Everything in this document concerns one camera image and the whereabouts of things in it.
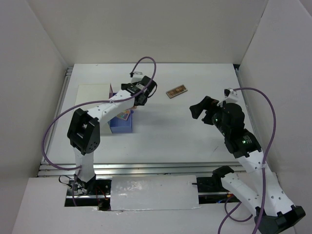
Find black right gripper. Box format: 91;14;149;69
190;95;230;136

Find colourful eyeshadow palette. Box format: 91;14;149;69
116;110;131;121

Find pink drawer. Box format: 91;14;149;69
109;85;114;98

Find long brown eyeshadow palette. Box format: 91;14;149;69
166;85;188;99

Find purple blue drawer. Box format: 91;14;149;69
105;90;135;134

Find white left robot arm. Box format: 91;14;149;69
67;76;157;195

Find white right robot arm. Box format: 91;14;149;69
190;96;306;234

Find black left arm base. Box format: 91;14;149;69
58;175;112;211

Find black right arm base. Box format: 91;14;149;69
192;176;232;196

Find white drawer cabinet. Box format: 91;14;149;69
75;83;112;136

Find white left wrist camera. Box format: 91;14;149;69
130;72;144;83

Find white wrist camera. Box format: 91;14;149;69
130;72;144;83
217;88;238;107

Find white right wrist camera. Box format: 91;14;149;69
217;88;238;107

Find aluminium frame rail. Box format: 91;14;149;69
38;161;252;177

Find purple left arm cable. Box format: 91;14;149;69
42;56;157;208

